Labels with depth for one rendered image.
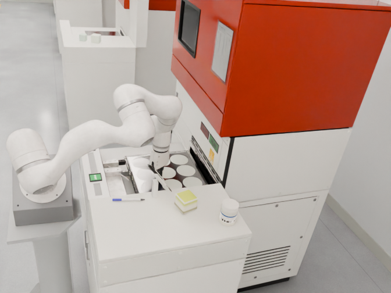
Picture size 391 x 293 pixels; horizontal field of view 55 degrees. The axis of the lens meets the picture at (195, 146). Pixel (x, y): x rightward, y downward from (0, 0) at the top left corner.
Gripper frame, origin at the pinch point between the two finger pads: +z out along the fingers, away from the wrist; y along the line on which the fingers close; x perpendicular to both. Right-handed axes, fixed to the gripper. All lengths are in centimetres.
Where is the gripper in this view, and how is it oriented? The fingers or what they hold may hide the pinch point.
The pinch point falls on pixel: (159, 173)
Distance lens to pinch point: 191.3
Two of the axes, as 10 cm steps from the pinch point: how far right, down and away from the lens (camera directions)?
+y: -6.3, 3.4, -6.9
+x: 7.7, 4.1, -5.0
